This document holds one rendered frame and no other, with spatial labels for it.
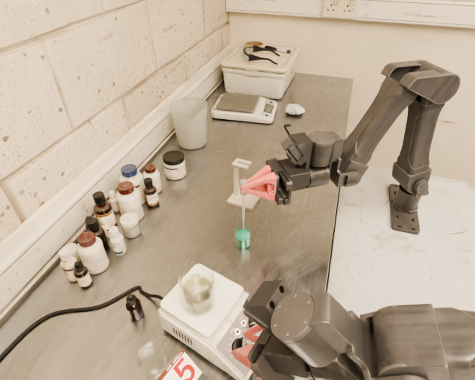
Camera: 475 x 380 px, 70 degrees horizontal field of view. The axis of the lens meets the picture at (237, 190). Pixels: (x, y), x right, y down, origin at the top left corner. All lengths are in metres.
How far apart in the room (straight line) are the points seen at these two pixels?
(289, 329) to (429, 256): 0.64
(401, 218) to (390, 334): 0.65
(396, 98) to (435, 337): 0.50
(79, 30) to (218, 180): 0.54
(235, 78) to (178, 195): 0.76
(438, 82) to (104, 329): 0.83
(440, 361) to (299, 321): 0.13
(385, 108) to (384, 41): 1.13
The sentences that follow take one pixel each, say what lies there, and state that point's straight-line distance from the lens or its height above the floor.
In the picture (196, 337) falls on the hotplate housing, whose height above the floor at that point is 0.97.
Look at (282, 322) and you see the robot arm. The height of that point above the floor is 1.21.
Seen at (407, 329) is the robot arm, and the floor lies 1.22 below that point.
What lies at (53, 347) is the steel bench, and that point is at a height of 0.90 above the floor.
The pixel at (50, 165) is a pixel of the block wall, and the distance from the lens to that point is 0.92.
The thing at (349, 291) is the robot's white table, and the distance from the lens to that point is 0.82.
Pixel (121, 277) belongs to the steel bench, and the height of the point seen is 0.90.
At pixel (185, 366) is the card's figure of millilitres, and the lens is 0.68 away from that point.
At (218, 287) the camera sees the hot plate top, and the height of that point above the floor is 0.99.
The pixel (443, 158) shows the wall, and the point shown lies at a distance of 2.19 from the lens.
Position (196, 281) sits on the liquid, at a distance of 0.65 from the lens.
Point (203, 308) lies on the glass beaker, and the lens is 0.63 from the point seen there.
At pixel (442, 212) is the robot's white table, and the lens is 1.12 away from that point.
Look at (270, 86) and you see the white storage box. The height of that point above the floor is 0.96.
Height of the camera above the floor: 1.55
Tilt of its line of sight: 39 degrees down
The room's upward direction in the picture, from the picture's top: straight up
